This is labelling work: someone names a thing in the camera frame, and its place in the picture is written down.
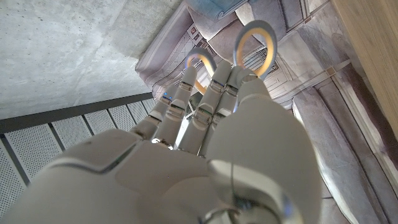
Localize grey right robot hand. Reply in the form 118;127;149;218
0;60;323;224

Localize grey orange handled scissors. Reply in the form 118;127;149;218
185;19;279;96

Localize grey blue leaning board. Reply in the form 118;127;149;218
183;0;249;22

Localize printed sofa room backdrop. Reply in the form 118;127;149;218
135;0;398;224

